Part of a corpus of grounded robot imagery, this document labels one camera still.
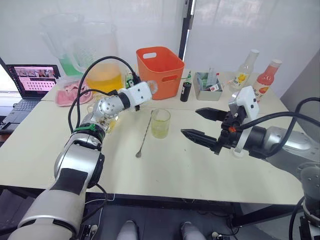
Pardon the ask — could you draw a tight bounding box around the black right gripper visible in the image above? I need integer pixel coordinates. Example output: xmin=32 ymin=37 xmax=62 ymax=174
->
xmin=180 ymin=107 xmax=247 ymax=155

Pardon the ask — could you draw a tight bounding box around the square glass bottle green liquid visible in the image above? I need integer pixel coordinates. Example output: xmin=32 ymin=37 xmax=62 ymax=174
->
xmin=124 ymin=71 xmax=137 ymax=89

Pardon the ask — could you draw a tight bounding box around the clear ribbed drinking glass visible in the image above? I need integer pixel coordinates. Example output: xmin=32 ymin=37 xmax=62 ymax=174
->
xmin=150 ymin=108 xmax=172 ymax=140

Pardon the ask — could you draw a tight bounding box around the small black cylindrical bottle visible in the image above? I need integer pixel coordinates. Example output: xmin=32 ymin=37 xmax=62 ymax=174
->
xmin=179 ymin=81 xmax=192 ymax=103

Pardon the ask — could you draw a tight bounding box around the clear pitcher with orange liquid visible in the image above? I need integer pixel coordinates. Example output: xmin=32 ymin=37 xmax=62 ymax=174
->
xmin=74 ymin=21 xmax=125 ymax=97

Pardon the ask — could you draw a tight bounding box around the long metal bar spoon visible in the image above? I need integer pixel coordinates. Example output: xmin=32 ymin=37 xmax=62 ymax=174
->
xmin=135 ymin=110 xmax=154 ymax=159

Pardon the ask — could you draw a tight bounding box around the tall clear bottle flower label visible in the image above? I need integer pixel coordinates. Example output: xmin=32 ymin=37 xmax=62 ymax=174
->
xmin=228 ymin=49 xmax=260 ymax=92

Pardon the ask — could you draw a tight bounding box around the pink juice bottle white cap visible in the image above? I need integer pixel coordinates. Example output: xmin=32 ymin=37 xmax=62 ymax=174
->
xmin=251 ymin=59 xmax=283 ymax=103

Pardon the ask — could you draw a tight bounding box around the clear pitcher with green liquid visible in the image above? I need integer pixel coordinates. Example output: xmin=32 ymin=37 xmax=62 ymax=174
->
xmin=39 ymin=13 xmax=98 ymax=77

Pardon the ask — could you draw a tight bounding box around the grey metal box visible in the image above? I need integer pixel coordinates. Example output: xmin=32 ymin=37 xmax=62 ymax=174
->
xmin=194 ymin=71 xmax=224 ymax=102

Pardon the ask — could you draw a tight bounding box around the orange plastic basket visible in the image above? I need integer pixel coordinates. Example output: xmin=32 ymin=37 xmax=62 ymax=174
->
xmin=135 ymin=46 xmax=185 ymax=101

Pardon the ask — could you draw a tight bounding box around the green sachet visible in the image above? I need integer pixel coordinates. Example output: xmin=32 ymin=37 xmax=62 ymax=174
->
xmin=197 ymin=72 xmax=210 ymax=88

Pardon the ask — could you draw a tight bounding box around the grey rounded shape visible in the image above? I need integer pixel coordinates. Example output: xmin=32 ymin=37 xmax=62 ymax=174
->
xmin=180 ymin=221 xmax=203 ymax=240
xmin=116 ymin=219 xmax=140 ymax=240

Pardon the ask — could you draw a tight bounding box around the black laptop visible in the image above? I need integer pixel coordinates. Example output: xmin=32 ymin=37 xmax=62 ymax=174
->
xmin=0 ymin=64 xmax=61 ymax=135

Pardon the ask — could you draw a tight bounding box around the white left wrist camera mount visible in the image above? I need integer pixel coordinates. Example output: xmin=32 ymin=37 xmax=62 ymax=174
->
xmin=124 ymin=81 xmax=154 ymax=111

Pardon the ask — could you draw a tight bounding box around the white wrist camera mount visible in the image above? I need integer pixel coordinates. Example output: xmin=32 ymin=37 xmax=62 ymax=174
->
xmin=124 ymin=81 xmax=154 ymax=111
xmin=228 ymin=85 xmax=260 ymax=159

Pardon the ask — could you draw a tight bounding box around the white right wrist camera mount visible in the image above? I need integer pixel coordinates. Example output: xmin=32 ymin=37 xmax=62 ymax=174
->
xmin=228 ymin=85 xmax=260 ymax=159

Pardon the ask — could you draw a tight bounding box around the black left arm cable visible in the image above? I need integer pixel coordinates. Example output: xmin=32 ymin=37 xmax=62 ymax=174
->
xmin=68 ymin=55 xmax=141 ymax=135

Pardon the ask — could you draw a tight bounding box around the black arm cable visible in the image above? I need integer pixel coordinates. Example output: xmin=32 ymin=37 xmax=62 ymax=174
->
xmin=234 ymin=96 xmax=320 ymax=158
xmin=68 ymin=55 xmax=141 ymax=135

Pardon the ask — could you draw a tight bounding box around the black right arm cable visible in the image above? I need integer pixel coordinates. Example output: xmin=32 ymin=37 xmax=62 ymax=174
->
xmin=234 ymin=96 xmax=320 ymax=158

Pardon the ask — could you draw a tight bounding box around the black table frame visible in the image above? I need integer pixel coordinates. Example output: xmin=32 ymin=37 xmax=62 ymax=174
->
xmin=0 ymin=184 xmax=298 ymax=227

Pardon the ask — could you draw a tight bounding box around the black vertical post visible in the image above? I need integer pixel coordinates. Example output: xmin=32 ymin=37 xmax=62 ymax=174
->
xmin=178 ymin=0 xmax=197 ymax=61

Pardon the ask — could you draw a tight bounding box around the white cable under table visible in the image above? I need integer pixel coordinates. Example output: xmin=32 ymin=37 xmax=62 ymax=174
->
xmin=84 ymin=193 xmax=116 ymax=226

